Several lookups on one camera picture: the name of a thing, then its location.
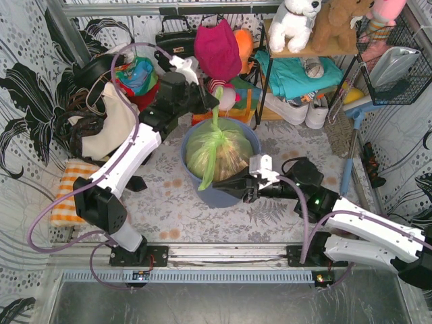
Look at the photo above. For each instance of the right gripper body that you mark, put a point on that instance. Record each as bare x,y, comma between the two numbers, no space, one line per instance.
250,187

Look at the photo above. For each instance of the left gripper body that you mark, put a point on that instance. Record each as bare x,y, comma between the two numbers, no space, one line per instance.
201,96

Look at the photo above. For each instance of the blue-grey trash bin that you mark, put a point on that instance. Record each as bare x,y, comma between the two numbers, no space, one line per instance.
215,198

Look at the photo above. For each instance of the green trash bag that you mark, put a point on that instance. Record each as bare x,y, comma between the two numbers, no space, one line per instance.
202,146

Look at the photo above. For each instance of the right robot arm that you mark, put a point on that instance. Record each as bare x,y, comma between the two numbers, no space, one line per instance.
337,232

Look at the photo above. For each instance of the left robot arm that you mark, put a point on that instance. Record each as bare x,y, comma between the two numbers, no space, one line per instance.
98,198

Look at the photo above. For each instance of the magenta cloth bag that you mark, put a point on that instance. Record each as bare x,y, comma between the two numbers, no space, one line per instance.
217,51

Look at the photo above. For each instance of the cream canvas tote bag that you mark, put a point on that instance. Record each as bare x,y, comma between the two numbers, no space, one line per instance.
96,136

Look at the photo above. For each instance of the pink white plush doll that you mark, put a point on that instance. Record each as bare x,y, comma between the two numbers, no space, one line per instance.
225,93

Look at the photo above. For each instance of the crumpled brown paper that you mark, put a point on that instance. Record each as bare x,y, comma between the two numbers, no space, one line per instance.
230,160

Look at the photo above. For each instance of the rainbow striped cloth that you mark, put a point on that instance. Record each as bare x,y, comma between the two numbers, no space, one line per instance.
246,107

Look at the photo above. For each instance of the red cloth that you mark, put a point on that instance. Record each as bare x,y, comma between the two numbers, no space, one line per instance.
142,101

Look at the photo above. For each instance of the black leather handbag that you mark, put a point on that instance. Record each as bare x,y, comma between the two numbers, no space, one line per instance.
180,43

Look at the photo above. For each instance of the colourful printed cloth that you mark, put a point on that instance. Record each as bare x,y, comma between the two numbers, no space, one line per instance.
136,78

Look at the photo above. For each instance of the orange plush toy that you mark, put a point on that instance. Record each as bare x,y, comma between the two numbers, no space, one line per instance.
245,47

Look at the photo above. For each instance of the teal folded cloth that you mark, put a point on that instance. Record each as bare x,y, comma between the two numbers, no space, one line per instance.
289,80

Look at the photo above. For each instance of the white sneaker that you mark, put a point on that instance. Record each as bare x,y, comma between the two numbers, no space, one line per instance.
317,113

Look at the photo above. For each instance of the black hat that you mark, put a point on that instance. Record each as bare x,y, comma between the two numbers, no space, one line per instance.
85,77

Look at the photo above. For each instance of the grey small plush ball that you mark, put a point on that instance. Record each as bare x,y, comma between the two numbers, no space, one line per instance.
313,67

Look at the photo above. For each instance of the pink glasses case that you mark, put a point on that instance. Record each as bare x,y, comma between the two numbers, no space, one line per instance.
128,217

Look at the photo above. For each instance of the white plush dog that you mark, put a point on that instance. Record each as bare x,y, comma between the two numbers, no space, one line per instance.
292,25

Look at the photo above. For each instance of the brown teddy bear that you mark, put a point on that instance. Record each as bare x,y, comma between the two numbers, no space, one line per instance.
337,19

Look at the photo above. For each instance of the pink plush toy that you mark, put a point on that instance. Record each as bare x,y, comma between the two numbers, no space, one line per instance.
382,18

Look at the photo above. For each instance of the silver foil pouch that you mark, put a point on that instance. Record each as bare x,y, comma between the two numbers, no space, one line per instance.
393,65

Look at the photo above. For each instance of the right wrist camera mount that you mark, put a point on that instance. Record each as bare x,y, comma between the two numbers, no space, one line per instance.
262,166

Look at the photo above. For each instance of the metal mounting rail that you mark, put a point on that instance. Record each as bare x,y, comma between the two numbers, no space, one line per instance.
194,263

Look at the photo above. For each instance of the black wire basket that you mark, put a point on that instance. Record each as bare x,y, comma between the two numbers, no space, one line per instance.
410,87

